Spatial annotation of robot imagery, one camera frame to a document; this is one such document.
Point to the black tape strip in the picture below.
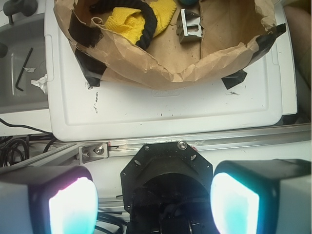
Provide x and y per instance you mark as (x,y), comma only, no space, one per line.
(92,68)
(234,79)

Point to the black hex key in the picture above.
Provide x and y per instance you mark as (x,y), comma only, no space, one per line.
(22,70)

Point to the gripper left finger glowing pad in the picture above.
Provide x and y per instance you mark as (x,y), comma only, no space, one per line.
(47,200)

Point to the black tape strip left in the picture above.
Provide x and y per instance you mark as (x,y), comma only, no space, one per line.
(92,68)

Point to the blue dimpled ball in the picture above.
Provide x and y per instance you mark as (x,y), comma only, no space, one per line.
(188,2)

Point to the black tape strip right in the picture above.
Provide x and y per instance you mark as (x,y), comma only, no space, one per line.
(234,79)

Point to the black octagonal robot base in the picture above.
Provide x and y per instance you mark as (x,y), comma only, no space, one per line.
(166,190)

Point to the white plastic tray lid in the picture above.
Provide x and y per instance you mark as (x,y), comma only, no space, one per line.
(115,110)

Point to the aluminium extrusion rail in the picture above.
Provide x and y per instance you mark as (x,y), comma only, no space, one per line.
(284,141)

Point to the grey plastic bin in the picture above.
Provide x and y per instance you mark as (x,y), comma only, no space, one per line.
(15,43)

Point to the crumpled white paper scrap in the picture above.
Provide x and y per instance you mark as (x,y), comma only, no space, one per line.
(41,83)

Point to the brown paper bag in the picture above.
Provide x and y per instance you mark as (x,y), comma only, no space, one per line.
(235,34)

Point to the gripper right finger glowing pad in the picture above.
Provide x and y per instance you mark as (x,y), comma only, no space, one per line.
(262,196)

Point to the yellow cloth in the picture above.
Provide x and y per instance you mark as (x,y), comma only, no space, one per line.
(129,22)

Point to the grey metal bracket block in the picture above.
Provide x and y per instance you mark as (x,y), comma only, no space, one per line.
(188,27)

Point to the metal corner bracket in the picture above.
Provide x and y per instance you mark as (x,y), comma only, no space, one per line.
(92,152)

